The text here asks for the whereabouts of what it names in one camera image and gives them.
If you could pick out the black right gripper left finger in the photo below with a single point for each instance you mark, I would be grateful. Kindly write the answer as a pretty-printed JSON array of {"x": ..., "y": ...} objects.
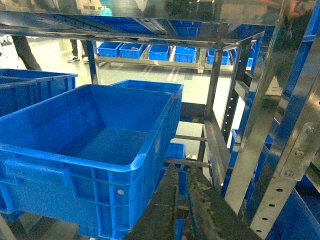
[{"x": 158, "y": 221}]

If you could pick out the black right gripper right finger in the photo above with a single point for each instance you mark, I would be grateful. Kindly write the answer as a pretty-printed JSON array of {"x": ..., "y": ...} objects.
[{"x": 211, "y": 216}]

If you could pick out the blue crate upper right shelf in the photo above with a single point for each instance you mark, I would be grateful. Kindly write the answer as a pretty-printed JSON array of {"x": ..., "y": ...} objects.
[{"x": 91, "y": 156}]

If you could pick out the blue crate shelf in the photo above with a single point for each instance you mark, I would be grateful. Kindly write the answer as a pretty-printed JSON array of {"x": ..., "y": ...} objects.
[
  {"x": 21, "y": 88},
  {"x": 91, "y": 156}
]

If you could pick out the blue crate upper left shelf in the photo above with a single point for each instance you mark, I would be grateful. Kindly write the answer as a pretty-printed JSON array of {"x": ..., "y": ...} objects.
[{"x": 21, "y": 88}]

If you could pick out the steel flow rack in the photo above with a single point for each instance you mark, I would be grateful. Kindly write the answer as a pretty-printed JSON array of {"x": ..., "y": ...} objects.
[{"x": 258, "y": 133}]

